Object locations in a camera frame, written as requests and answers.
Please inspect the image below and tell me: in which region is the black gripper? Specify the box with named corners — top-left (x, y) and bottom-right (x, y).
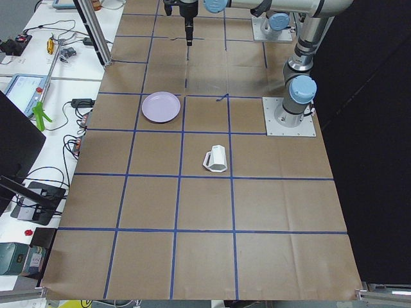
top-left (163, 0), bottom-right (197, 46)

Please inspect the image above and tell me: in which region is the white hexagonal cup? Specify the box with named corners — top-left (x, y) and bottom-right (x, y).
top-left (203, 144), bottom-right (227, 173)

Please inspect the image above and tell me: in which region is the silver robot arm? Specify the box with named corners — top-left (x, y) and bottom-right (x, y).
top-left (260, 10), bottom-right (290, 36)
top-left (202, 1), bottom-right (353, 82)

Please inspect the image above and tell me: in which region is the lavender plate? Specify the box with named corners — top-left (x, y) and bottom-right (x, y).
top-left (142, 91), bottom-right (180, 123)

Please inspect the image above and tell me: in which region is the yellow tool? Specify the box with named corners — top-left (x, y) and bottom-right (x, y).
top-left (46, 37), bottom-right (55, 55)

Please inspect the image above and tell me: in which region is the black power adapter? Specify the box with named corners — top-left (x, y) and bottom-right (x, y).
top-left (71, 98), bottom-right (95, 108)

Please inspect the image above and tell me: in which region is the blue teach pendant tablet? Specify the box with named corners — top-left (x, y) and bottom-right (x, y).
top-left (4, 73), bottom-right (46, 117)

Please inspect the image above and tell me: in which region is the brown paper table cover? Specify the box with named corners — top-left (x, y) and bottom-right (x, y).
top-left (42, 1), bottom-right (361, 300)

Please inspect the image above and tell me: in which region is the black monitor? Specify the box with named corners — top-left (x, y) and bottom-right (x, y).
top-left (0, 90), bottom-right (48, 216)

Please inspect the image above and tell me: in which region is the grey docking hub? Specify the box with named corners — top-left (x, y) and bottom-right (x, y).
top-left (10, 182), bottom-right (66, 226)

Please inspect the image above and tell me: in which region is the green box device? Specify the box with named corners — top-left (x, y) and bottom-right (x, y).
top-left (1, 243), bottom-right (30, 276)

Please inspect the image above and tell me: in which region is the aluminium frame post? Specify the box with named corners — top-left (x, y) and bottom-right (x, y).
top-left (73, 0), bottom-right (112, 67)

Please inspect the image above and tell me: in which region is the green-handled reacher grabber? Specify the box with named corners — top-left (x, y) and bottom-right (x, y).
top-left (32, 35), bottom-right (61, 132)

